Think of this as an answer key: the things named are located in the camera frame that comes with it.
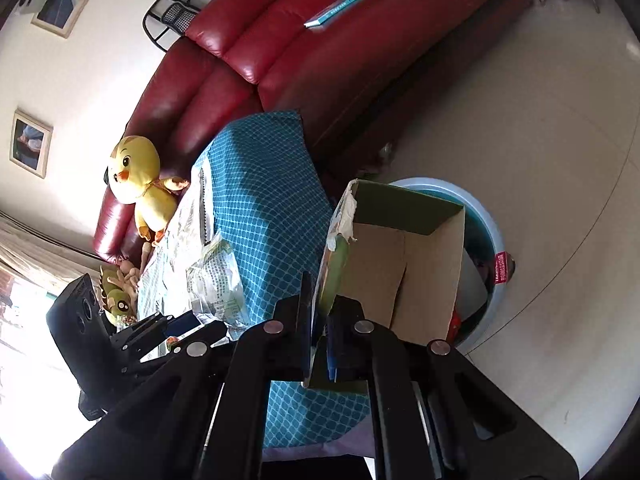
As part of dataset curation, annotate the thin teal-edged book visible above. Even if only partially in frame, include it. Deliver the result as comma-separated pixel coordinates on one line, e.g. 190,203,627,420
303,0,376,29

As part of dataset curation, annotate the green cardboard box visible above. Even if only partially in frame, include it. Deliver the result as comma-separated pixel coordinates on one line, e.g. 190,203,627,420
302,178,467,393

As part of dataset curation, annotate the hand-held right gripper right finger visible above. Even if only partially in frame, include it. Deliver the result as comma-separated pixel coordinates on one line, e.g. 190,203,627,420
326,299,580,480

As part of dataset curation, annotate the red leather sofa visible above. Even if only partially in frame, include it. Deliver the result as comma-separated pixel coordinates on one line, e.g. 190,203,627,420
92,0,547,267

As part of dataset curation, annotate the black mesh back support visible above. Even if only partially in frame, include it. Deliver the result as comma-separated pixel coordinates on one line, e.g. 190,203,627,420
142,0,222,54

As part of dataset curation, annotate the yellow duck plush toy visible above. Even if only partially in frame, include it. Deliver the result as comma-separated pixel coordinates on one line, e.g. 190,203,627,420
105,135,191,247

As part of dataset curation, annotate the teal white round bin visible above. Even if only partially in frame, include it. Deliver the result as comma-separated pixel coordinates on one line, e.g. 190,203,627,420
387,176,506,357

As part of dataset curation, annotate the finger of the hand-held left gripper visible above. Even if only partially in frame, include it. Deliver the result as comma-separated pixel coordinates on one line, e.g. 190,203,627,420
162,310,229,356

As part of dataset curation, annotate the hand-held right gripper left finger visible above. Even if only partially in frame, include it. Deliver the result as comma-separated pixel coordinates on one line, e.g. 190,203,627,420
52,271,317,480

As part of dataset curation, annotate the beige curtain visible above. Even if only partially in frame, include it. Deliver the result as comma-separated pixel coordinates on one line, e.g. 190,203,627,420
0,210,101,302

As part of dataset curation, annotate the beige plush doll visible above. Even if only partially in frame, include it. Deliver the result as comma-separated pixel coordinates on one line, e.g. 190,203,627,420
117,242,157,287

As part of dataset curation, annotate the small wooden picture frame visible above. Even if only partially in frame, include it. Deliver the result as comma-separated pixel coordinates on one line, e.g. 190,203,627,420
10,109,54,179

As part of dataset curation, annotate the green dinosaur plush toy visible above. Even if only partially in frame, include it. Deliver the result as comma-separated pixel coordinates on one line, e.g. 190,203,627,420
99,265,139,327

